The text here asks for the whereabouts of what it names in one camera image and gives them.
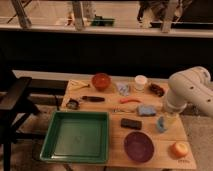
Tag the orange carrot toy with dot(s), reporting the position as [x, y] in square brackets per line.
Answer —
[127, 100]

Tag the clear plastic bag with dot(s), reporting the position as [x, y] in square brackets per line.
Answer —
[123, 88]

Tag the green plastic tray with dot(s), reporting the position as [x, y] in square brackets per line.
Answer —
[77, 137]

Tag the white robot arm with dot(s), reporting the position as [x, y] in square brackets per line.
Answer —
[189, 86]

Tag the blue sponge cloth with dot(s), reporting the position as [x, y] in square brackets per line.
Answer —
[146, 110]

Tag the red bowl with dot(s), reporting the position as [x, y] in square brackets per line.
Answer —
[101, 81]

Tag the black chair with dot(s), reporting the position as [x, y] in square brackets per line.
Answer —
[15, 108]

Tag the light blue cup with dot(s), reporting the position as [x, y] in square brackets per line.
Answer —
[161, 127]

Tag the dark brown pastry toy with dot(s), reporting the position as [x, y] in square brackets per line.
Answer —
[159, 91]

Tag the small black metal clip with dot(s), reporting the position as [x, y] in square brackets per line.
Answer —
[73, 104]

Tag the silver spoon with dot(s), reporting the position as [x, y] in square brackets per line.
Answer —
[116, 110]

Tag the white cup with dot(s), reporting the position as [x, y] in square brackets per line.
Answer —
[140, 82]

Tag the black eraser block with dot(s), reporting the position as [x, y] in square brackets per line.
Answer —
[133, 124]

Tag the orange apple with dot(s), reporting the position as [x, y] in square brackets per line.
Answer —
[179, 149]

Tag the yellow banana toy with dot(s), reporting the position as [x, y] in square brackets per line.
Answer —
[75, 84]

